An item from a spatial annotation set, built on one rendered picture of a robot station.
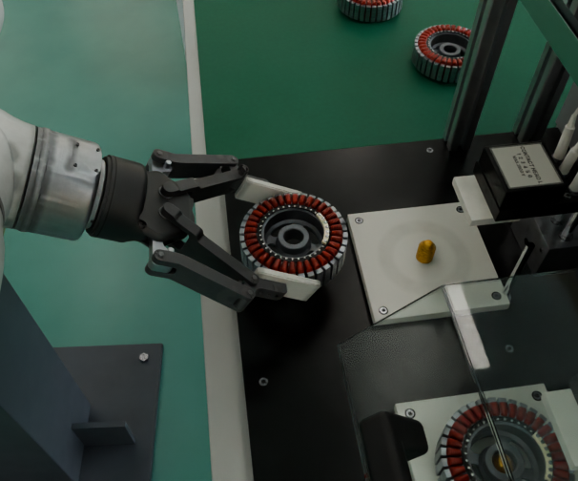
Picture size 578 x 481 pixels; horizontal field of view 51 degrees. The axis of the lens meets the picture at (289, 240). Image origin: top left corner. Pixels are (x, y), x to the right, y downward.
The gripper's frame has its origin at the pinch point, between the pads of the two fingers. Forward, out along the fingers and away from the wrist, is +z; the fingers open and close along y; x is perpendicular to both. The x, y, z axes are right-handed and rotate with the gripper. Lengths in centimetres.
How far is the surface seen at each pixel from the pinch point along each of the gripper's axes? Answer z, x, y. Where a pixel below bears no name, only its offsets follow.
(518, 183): 14.9, -17.7, -2.2
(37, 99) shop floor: -16, 107, 134
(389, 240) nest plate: 13.6, -0.9, 2.8
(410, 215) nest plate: 16.6, -2.6, 6.3
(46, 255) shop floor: -8, 102, 67
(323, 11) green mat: 17, 1, 55
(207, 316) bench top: -3.7, 12.9, -2.4
